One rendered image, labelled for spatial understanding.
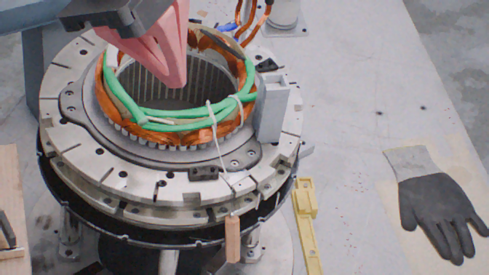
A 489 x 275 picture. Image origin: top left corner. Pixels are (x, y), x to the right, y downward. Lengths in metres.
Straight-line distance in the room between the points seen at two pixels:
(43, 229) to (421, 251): 0.56
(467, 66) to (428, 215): 1.58
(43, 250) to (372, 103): 0.64
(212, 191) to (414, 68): 0.77
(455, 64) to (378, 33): 1.25
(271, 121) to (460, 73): 1.96
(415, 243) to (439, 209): 0.07
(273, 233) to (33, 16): 0.46
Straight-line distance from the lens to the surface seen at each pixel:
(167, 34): 0.70
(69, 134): 1.10
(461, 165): 1.61
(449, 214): 1.50
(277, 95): 1.06
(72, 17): 0.69
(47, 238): 1.37
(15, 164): 1.11
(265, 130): 1.09
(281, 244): 1.39
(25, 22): 1.34
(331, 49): 1.74
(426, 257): 1.46
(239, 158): 1.08
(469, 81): 2.99
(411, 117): 1.66
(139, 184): 1.05
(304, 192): 1.46
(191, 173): 1.05
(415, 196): 1.51
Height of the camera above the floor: 1.90
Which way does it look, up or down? 46 degrees down
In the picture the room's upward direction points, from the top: 10 degrees clockwise
